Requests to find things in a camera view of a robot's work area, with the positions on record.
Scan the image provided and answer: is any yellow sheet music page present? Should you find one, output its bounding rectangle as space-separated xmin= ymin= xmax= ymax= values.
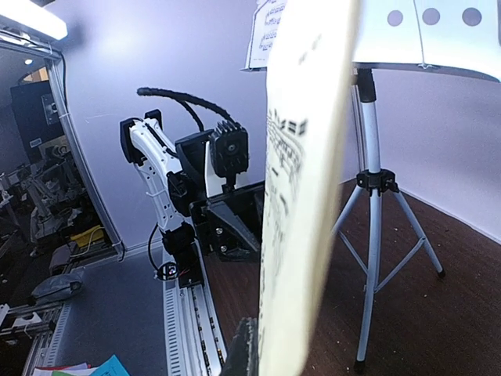
xmin=258 ymin=1 xmax=360 ymax=375

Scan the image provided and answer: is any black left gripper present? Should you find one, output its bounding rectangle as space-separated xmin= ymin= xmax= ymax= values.
xmin=189 ymin=181 xmax=265 ymax=262

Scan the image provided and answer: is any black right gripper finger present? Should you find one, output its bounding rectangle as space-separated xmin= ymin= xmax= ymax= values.
xmin=221 ymin=317 xmax=258 ymax=376

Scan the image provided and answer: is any white folding music stand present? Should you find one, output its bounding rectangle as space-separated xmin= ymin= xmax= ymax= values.
xmin=332 ymin=1 xmax=500 ymax=371

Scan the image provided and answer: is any purple sheet music page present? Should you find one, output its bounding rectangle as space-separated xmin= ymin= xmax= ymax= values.
xmin=243 ymin=0 xmax=287 ymax=71

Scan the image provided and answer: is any aluminium front rail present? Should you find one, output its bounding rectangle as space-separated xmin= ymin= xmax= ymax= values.
xmin=162 ymin=253 xmax=227 ymax=375

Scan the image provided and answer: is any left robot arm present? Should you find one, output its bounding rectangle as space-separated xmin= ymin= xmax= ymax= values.
xmin=120 ymin=87 xmax=265 ymax=280

